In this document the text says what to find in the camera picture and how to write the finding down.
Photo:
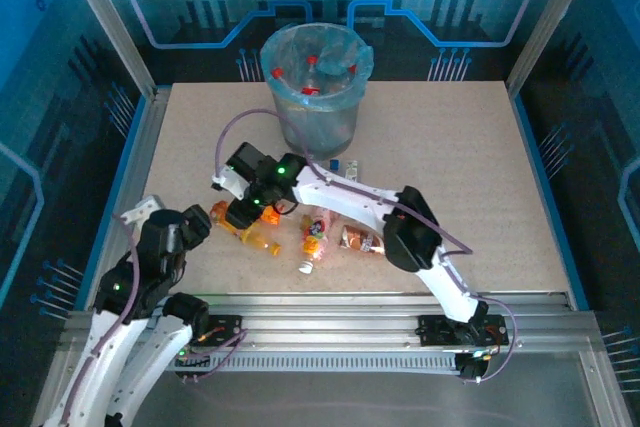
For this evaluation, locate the black controller board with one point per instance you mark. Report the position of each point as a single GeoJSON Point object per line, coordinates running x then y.
{"type": "Point", "coordinates": [470, 368]}
{"type": "Point", "coordinates": [192, 361]}

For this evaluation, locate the blue plastic bin liner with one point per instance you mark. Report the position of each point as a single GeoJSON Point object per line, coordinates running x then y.
{"type": "Point", "coordinates": [340, 54]}

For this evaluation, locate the green label water bottle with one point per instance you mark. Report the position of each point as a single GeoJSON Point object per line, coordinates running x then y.
{"type": "Point", "coordinates": [352, 170]}

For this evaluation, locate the orange juice bottle yellow label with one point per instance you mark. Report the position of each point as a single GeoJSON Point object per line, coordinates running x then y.
{"type": "Point", "coordinates": [257, 242]}

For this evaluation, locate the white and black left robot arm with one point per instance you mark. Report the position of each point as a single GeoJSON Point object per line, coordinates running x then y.
{"type": "Point", "coordinates": [90, 372]}

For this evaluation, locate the clear bottle red cap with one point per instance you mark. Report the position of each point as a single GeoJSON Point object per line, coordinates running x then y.
{"type": "Point", "coordinates": [310, 92]}

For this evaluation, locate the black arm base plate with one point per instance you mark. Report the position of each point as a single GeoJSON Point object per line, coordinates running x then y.
{"type": "Point", "coordinates": [227, 327]}
{"type": "Point", "coordinates": [430, 332]}

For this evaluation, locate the brown label tea bottle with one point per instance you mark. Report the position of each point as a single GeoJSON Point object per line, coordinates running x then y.
{"type": "Point", "coordinates": [357, 239]}

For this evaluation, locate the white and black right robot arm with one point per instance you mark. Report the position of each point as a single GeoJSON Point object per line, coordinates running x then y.
{"type": "Point", "coordinates": [350, 197]}

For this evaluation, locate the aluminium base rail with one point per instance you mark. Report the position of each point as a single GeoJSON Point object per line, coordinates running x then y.
{"type": "Point", "coordinates": [325, 319]}

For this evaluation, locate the aluminium frame post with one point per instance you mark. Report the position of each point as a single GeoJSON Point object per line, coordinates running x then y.
{"type": "Point", "coordinates": [550, 22]}
{"type": "Point", "coordinates": [111, 22]}

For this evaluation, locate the metal mesh waste bin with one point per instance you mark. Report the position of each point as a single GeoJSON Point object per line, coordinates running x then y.
{"type": "Point", "coordinates": [320, 132]}

